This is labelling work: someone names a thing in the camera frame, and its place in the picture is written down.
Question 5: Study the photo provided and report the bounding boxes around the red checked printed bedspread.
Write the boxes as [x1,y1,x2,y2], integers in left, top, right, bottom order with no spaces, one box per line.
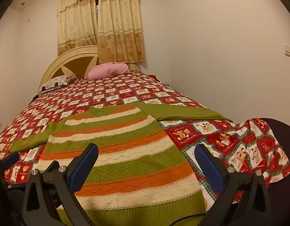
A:
[0,72,290,211]

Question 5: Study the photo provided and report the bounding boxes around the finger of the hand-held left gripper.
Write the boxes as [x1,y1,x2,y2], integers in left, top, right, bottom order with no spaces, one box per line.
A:
[0,151,25,189]

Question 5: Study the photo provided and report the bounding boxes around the cream wooden headboard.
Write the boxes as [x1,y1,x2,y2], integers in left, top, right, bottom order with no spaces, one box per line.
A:
[39,45,139,92]

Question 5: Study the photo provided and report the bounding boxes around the green orange striped sweater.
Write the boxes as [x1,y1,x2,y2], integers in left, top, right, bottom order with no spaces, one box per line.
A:
[8,102,233,226]

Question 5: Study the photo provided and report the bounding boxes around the beige floral curtain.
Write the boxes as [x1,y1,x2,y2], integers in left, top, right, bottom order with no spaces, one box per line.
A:
[96,0,145,64]
[57,0,98,56]

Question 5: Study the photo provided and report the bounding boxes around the white patterned pillow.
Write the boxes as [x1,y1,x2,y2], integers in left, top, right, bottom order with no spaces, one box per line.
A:
[39,74,78,93]

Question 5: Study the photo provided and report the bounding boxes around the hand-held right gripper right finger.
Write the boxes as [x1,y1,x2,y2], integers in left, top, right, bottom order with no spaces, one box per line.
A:
[195,143,272,226]

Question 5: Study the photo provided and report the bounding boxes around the pink pillow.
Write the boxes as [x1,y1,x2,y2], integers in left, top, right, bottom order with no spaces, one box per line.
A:
[88,62,131,80]

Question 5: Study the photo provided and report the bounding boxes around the black cable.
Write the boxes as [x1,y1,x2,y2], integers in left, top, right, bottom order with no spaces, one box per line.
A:
[169,213,207,226]

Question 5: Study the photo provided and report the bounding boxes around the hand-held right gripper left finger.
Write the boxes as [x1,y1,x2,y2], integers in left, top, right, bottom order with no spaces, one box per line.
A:
[23,143,99,226]

